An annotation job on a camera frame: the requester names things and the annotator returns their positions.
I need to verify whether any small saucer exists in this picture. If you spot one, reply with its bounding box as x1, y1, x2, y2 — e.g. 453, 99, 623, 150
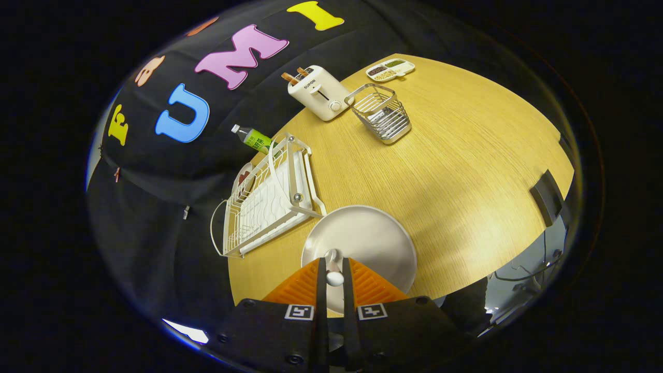
232, 162, 257, 193

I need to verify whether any white round plate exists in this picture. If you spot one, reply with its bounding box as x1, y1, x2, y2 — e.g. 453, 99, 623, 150
301, 205, 418, 317

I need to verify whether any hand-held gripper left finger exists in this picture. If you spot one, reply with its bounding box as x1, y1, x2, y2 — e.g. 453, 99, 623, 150
209, 257, 329, 372

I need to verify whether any white wire dish rack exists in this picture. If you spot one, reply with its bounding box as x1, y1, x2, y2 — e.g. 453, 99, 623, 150
210, 133, 328, 259

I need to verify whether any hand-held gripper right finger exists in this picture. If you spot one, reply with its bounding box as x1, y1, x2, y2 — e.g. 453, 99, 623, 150
342, 257, 470, 372

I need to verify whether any white toaster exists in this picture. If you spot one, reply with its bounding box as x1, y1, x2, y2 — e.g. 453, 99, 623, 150
287, 65, 354, 122

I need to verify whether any green label drink bottle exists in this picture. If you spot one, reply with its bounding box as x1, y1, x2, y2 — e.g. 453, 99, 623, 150
231, 124, 281, 156

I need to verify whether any white divided tray with beans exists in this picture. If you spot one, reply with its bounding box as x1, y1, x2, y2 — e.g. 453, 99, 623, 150
366, 59, 416, 83

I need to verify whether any metal wire basket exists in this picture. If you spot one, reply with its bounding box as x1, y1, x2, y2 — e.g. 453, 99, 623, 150
344, 83, 413, 145

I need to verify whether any black cable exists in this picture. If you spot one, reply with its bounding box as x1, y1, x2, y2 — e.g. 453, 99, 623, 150
495, 228, 565, 283

